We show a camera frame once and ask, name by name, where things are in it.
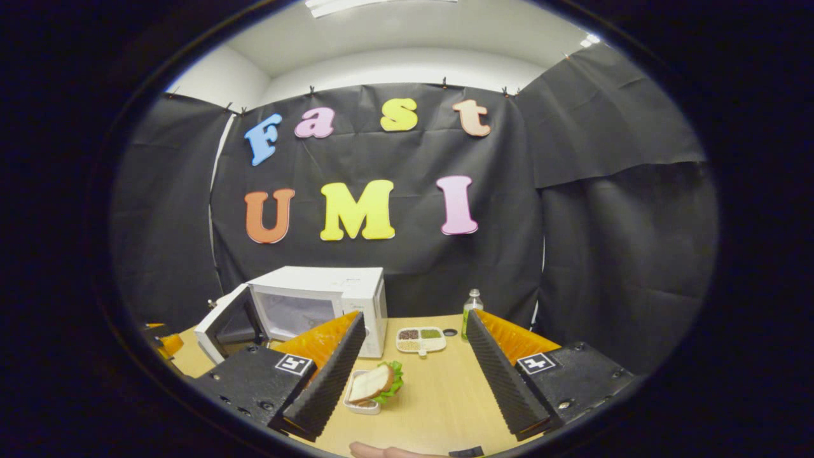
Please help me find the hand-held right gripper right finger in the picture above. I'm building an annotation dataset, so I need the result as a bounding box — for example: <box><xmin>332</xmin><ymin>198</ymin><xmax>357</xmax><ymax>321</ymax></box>
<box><xmin>466</xmin><ymin>309</ymin><xmax>638</xmax><ymax>442</ymax></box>

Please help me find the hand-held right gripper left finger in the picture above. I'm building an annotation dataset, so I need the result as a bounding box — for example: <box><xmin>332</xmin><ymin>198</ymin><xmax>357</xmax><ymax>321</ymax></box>
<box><xmin>188</xmin><ymin>310</ymin><xmax>368</xmax><ymax>443</ymax></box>

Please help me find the sandwich with lettuce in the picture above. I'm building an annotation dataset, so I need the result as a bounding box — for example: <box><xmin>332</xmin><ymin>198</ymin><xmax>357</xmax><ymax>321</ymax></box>
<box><xmin>348</xmin><ymin>361</ymin><xmax>405</xmax><ymax>405</ymax></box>

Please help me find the white microwave oven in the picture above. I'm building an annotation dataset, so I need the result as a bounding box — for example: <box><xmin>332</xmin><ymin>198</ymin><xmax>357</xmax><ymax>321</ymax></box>
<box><xmin>194</xmin><ymin>266</ymin><xmax>389</xmax><ymax>365</ymax></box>

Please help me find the white rectangular tray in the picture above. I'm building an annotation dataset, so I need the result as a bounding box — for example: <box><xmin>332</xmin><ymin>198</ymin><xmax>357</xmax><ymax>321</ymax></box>
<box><xmin>343</xmin><ymin>369</ymin><xmax>383</xmax><ymax>416</ymax></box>

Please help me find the green drink bottle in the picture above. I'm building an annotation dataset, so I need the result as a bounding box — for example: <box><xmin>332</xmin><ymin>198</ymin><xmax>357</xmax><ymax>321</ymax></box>
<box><xmin>462</xmin><ymin>289</ymin><xmax>485</xmax><ymax>343</ymax></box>

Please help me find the divided dish with grains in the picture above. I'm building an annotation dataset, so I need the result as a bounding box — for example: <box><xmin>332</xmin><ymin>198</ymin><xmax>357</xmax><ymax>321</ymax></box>
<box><xmin>395</xmin><ymin>326</ymin><xmax>448</xmax><ymax>357</ymax></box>

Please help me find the black backdrop cloth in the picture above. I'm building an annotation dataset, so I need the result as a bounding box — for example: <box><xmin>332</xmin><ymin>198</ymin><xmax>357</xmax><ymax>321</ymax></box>
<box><xmin>108</xmin><ymin>43</ymin><xmax>719</xmax><ymax>376</ymax></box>

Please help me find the long ceiling light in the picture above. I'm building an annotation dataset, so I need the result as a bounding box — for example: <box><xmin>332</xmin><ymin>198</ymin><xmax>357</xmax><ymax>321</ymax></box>
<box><xmin>305</xmin><ymin>0</ymin><xmax>459</xmax><ymax>18</ymax></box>

